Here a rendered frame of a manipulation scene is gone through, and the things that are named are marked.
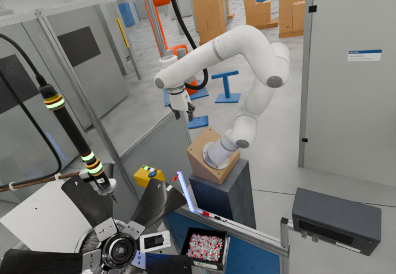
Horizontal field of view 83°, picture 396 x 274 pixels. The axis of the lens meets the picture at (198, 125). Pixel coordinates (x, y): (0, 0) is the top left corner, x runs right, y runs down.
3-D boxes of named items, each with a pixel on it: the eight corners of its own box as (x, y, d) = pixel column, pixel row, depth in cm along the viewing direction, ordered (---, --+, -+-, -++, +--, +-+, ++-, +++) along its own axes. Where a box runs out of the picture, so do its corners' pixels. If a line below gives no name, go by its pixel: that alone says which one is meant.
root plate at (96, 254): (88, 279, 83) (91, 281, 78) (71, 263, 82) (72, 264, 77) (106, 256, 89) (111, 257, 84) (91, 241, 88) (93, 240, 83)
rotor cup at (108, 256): (113, 280, 88) (121, 283, 79) (86, 255, 87) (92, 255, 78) (138, 246, 98) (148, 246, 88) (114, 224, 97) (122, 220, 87)
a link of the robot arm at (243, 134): (239, 138, 134) (263, 116, 116) (234, 164, 123) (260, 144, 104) (221, 129, 133) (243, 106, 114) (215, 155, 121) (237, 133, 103)
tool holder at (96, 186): (89, 198, 78) (76, 179, 73) (96, 183, 84) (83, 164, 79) (114, 193, 78) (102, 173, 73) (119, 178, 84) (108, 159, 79)
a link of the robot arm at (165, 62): (178, 89, 100) (186, 80, 107) (170, 60, 93) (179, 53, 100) (162, 89, 104) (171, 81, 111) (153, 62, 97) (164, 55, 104)
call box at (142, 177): (138, 186, 147) (132, 175, 141) (148, 175, 153) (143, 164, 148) (157, 193, 138) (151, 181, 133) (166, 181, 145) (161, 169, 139)
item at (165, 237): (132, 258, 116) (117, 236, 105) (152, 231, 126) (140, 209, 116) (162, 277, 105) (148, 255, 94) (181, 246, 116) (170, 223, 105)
